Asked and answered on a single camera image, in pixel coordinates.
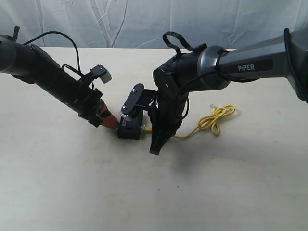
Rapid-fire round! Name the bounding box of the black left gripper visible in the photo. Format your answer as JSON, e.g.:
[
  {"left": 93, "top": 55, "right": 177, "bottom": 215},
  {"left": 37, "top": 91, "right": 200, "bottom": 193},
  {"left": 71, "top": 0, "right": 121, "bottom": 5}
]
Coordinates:
[{"left": 72, "top": 88, "right": 119, "bottom": 130}]

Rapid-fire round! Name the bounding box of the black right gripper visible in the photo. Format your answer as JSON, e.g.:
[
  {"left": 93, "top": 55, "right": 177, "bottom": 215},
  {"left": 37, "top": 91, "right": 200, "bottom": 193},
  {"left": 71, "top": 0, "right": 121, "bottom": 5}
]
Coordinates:
[{"left": 149, "top": 90, "right": 189, "bottom": 155}]

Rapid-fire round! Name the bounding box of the black network switch box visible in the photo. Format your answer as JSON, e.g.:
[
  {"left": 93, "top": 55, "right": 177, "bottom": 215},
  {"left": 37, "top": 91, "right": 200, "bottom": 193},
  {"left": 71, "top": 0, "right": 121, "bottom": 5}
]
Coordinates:
[{"left": 117, "top": 110, "right": 143, "bottom": 140}]

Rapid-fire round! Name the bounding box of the yellow ethernet cable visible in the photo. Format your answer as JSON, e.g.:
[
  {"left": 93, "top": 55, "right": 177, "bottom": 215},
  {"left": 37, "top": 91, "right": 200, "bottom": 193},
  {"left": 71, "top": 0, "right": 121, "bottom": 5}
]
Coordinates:
[{"left": 140, "top": 103, "right": 236, "bottom": 139}]

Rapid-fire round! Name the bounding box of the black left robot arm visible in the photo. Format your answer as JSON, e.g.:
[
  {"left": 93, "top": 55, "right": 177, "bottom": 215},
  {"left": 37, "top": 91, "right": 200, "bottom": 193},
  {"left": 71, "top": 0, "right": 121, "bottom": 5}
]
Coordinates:
[{"left": 0, "top": 26, "right": 119, "bottom": 130}]

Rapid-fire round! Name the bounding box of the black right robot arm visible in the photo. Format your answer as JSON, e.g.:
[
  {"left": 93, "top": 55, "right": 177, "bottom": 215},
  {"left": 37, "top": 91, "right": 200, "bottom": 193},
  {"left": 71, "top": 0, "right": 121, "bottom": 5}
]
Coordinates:
[{"left": 150, "top": 29, "right": 308, "bottom": 155}]

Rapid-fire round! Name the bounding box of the grey wrinkled backdrop cloth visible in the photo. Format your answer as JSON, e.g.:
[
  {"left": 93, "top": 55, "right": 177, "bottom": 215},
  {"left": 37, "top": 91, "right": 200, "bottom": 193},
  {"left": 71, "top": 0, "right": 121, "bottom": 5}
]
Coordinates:
[{"left": 0, "top": 0, "right": 308, "bottom": 48}]

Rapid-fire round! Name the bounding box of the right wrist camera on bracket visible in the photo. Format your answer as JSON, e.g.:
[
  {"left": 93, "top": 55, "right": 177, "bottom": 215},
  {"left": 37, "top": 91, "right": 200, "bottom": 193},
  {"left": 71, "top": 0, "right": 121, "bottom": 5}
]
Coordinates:
[{"left": 120, "top": 83, "right": 157, "bottom": 121}]

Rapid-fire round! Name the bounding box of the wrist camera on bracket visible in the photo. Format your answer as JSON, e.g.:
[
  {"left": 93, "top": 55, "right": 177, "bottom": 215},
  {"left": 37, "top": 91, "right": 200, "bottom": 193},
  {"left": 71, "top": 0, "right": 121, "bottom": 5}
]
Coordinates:
[
  {"left": 120, "top": 83, "right": 157, "bottom": 121},
  {"left": 79, "top": 64, "right": 112, "bottom": 86}
]

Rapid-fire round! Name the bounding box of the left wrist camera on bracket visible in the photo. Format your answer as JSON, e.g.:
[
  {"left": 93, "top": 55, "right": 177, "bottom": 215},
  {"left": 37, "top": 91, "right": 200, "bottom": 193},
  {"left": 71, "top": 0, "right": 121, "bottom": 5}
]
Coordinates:
[{"left": 79, "top": 64, "right": 112, "bottom": 86}]

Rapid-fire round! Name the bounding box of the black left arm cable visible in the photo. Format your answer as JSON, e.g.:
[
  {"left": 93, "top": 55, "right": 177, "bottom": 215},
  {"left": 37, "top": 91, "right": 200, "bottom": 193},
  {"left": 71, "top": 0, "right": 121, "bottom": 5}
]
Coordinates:
[{"left": 23, "top": 30, "right": 81, "bottom": 75}]

